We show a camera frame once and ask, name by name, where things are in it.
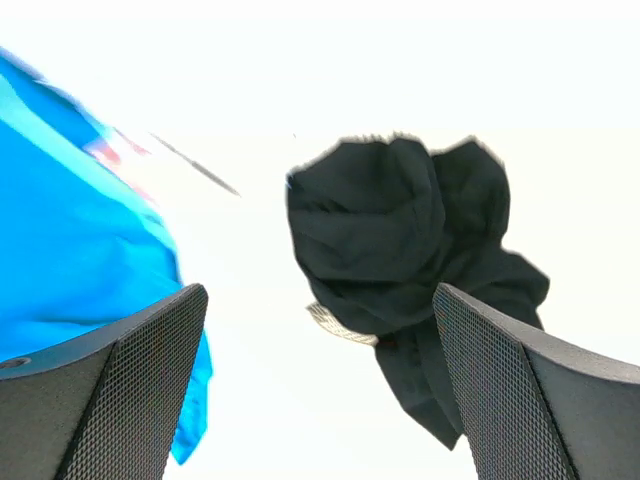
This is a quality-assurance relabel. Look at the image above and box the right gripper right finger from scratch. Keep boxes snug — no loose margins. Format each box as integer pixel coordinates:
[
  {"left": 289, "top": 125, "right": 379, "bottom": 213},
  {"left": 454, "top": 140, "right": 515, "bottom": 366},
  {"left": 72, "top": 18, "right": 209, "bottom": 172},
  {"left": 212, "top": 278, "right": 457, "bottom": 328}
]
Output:
[{"left": 433, "top": 284, "right": 639, "bottom": 480}]

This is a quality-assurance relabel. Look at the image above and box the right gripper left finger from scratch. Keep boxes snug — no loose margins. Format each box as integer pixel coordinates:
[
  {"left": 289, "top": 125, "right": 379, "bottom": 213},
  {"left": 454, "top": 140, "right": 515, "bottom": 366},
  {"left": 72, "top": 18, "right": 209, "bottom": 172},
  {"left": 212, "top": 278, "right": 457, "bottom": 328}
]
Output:
[{"left": 1, "top": 284, "right": 208, "bottom": 480}]

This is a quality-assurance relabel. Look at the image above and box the blue t shirt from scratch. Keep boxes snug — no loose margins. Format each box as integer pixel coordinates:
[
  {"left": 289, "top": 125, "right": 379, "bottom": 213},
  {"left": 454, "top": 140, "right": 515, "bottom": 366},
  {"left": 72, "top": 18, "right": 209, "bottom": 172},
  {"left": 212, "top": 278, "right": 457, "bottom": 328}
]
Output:
[{"left": 0, "top": 47, "right": 214, "bottom": 466}]

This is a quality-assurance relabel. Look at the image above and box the black t shirt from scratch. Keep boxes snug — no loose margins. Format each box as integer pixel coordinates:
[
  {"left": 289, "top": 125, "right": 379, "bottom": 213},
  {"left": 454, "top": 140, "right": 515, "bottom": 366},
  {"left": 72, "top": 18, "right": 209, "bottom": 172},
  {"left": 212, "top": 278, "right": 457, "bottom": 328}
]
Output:
[{"left": 287, "top": 137, "right": 549, "bottom": 448}]

